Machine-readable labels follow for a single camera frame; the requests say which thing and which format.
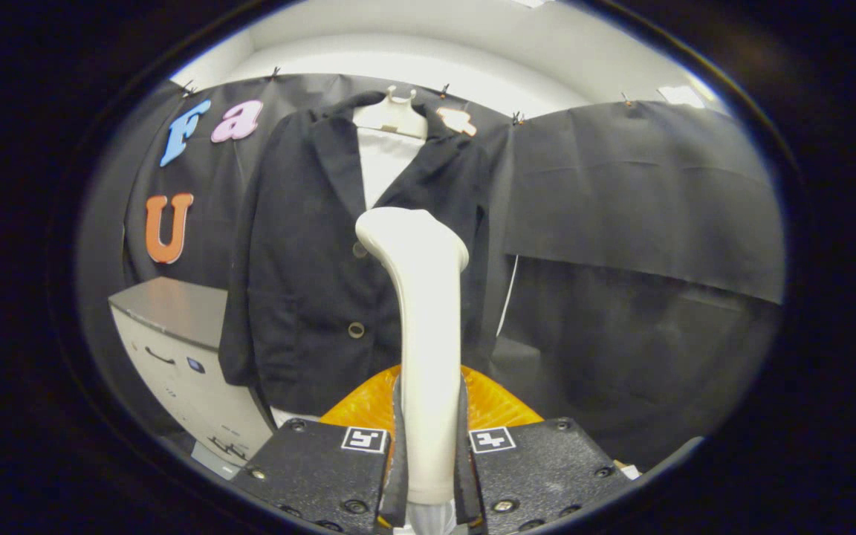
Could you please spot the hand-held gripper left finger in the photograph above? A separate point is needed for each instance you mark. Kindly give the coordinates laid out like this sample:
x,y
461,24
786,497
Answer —
x,y
316,468

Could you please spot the beige cabinet with dark top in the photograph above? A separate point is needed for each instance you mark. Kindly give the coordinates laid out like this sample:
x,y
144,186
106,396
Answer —
x,y
175,357

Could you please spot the black blazer jacket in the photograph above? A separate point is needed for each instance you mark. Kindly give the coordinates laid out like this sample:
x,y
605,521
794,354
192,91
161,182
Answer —
x,y
302,282

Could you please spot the small ceiling light panel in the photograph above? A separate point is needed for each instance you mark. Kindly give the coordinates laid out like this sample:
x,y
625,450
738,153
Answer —
x,y
681,96

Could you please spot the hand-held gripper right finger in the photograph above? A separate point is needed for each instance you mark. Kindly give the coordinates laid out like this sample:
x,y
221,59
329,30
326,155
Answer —
x,y
539,468

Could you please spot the black backdrop cloth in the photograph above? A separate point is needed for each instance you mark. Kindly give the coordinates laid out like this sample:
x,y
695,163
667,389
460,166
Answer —
x,y
621,223

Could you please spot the white mannequin torso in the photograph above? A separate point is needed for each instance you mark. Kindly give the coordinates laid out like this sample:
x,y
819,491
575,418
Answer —
x,y
387,163

